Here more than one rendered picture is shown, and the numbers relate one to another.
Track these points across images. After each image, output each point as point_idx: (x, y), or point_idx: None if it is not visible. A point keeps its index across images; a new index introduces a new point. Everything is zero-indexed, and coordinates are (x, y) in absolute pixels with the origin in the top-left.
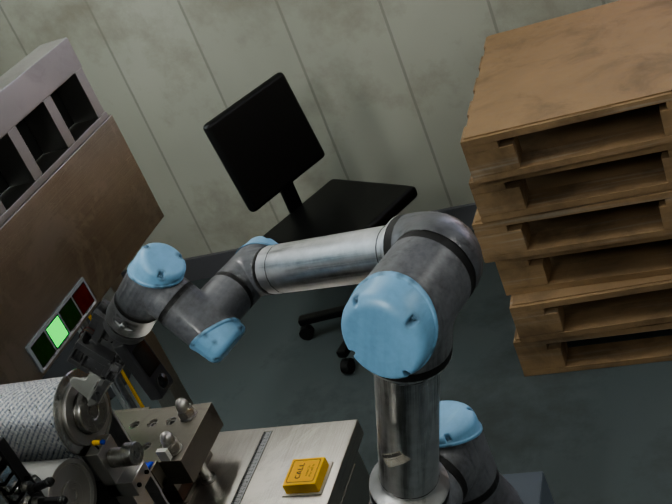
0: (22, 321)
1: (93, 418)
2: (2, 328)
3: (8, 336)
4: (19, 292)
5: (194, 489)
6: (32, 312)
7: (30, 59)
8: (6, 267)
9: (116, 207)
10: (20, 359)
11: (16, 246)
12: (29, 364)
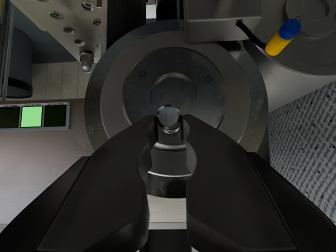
0: (55, 147)
1: (182, 80)
2: (76, 156)
3: (76, 147)
4: (40, 167)
5: None
6: (41, 145)
7: None
8: (35, 193)
9: None
10: (79, 125)
11: (13, 200)
12: (75, 115)
